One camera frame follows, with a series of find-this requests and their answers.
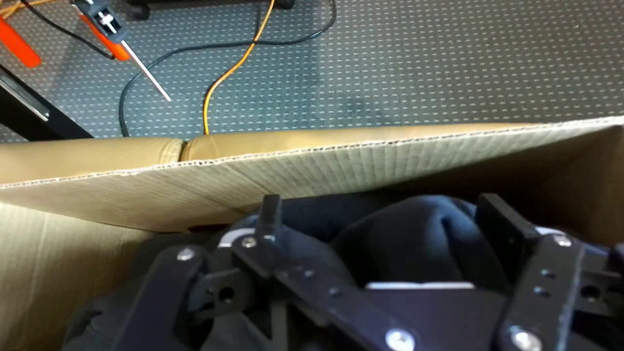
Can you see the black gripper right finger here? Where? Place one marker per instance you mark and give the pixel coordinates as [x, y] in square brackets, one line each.
[507, 224]

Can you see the black metal table frame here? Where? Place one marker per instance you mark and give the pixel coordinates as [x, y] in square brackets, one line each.
[31, 113]

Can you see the cardboard box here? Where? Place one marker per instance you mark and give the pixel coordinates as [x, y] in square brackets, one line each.
[195, 187]

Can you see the black cloth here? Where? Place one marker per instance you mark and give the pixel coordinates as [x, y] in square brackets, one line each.
[401, 240]

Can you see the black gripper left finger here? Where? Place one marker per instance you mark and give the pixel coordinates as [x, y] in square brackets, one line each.
[269, 216]

